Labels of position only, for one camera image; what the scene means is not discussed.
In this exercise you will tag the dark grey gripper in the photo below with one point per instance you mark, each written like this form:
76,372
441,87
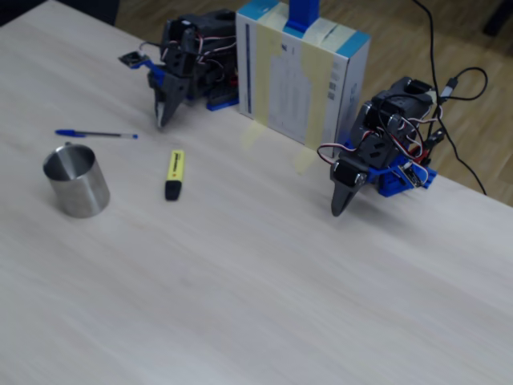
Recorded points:
347,176
171,93

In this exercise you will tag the blue ballpoint pen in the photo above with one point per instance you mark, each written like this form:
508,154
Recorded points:
96,134

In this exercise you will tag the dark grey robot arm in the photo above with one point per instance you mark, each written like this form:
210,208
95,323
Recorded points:
401,100
212,28

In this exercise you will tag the silver metal cup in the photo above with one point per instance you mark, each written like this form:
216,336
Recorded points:
80,192

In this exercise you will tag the yellow highlighter marker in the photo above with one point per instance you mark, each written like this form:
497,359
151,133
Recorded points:
175,172

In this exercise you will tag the beige masking tape strip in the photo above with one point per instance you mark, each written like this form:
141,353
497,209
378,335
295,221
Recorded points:
268,60

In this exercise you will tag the white and blue cardboard box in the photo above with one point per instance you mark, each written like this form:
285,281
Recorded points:
276,80

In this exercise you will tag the black furniture leg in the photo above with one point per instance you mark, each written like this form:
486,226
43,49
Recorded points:
499,16

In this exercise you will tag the wrist camera on blue mount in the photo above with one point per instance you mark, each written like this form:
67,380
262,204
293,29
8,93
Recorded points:
154,71
410,176

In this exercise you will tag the blue robot base bracket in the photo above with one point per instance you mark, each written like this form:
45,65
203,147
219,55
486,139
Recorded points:
220,103
388,190

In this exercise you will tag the blue camera post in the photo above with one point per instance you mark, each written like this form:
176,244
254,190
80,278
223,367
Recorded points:
302,16

